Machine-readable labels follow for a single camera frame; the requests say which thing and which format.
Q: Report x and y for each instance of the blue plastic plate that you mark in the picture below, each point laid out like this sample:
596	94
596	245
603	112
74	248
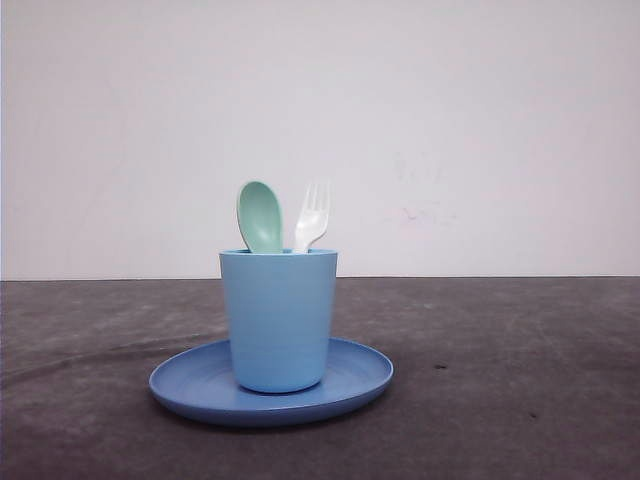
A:
198	384

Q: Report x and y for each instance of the light blue plastic cup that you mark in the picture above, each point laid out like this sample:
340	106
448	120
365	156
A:
279	310

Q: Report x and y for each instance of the white plastic fork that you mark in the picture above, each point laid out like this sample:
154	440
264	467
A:
313	219

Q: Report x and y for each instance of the mint green plastic spoon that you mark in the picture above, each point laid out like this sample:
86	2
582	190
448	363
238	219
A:
259	218

